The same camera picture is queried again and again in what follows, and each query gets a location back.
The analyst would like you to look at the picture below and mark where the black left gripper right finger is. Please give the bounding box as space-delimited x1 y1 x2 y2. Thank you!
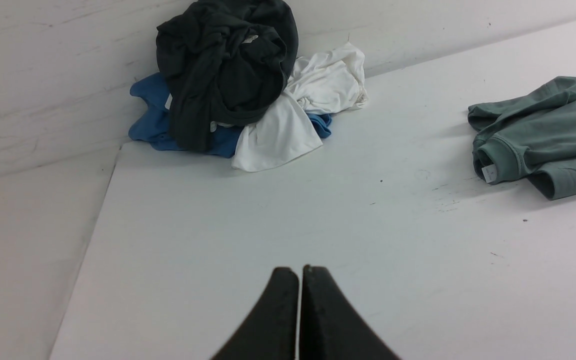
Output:
298 265 399 360

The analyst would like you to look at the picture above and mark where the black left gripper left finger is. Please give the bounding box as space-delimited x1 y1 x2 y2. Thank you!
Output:
212 267 300 360

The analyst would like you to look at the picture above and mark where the green long-sleeved shirt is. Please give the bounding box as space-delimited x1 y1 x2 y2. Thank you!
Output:
467 76 576 200

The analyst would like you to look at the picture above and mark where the blue crumpled garment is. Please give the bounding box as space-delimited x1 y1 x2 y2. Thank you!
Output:
128 72 332 172

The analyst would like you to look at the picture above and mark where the white crumpled garment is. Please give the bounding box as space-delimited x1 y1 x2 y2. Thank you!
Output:
231 43 369 173

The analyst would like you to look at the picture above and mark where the dark green crumpled garment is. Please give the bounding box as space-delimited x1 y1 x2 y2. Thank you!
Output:
155 0 299 153

